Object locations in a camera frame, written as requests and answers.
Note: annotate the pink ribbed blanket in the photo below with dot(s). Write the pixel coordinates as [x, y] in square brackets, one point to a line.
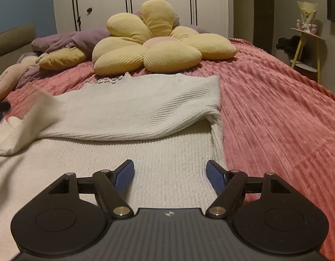
[265, 114]

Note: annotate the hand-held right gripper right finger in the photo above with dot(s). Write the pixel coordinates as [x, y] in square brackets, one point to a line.
[215, 176]

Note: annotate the dark wooden door frame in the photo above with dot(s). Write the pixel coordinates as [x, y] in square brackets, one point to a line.
[262, 11]

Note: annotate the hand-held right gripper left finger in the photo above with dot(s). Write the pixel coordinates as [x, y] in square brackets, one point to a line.
[125, 175]

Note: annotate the cream wrapped bouquet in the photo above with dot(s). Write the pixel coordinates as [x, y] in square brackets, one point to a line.
[306, 11]

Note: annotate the small yellow face pillow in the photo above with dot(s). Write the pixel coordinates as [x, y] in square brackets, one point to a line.
[64, 58]

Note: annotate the green sofa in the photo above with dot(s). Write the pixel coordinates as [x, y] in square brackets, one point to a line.
[12, 39]

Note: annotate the dark clothes pile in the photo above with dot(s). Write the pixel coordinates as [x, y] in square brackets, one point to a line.
[288, 43]

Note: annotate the white knit sweater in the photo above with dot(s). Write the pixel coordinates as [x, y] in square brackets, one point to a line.
[129, 108]

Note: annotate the long pink plush pillow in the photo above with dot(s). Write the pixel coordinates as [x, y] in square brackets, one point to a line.
[7, 78]

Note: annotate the yellow flower-shaped pillow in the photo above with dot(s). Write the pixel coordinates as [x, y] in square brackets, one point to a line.
[167, 57]

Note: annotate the purple duvet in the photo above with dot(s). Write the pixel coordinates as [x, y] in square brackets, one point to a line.
[83, 36]

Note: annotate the yellow-legged side table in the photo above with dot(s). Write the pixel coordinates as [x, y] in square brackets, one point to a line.
[300, 47]

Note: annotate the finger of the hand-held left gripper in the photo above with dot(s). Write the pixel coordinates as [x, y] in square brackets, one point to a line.
[0, 107]

